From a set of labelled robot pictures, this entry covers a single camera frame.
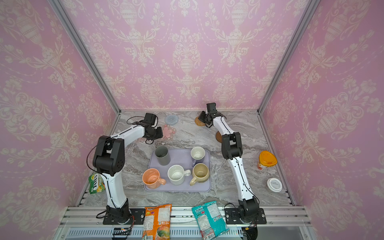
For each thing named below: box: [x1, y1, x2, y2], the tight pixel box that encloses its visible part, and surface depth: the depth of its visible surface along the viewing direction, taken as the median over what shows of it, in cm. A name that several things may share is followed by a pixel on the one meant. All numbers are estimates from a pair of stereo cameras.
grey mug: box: [155, 145, 171, 166], surface depth 90 cm
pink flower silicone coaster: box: [161, 124, 177, 141], surface depth 111 cm
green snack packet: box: [88, 172, 106, 194], surface depth 85 cm
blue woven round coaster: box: [164, 115, 179, 125], surface depth 119 cm
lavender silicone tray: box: [144, 149, 211, 192], surface depth 85 cm
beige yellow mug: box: [190, 163, 210, 186], surface depth 82 cm
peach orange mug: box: [142, 168, 167, 189], surface depth 83 cm
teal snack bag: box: [191, 200, 230, 240], surface depth 73 cm
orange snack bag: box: [142, 203, 172, 240], surface depth 72 cm
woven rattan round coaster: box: [194, 116, 206, 127], surface depth 115 cm
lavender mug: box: [190, 146, 206, 167], surface depth 91 cm
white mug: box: [167, 164, 191, 186], surface depth 84 cm
